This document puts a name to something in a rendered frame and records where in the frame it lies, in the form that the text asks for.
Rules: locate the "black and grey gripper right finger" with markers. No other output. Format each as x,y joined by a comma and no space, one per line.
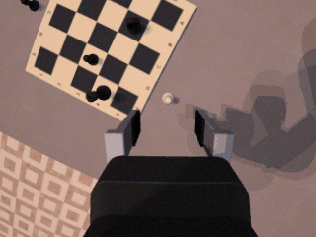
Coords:
214,140

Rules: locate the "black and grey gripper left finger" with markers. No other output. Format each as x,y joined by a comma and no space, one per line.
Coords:
120,141

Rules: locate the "tan and black chessboard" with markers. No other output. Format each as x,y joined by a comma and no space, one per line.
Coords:
128,64

